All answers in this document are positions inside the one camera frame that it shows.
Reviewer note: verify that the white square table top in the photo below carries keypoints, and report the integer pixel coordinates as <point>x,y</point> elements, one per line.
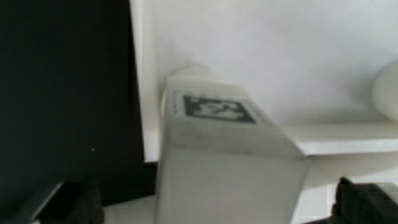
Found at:
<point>299,49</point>

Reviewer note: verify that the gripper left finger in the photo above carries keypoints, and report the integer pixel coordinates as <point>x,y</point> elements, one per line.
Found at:
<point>64,204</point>

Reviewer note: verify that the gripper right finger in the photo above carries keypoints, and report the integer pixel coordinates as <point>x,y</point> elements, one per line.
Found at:
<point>365,205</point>

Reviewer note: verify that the white table leg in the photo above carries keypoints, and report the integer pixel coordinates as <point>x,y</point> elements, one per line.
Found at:
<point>233,167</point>

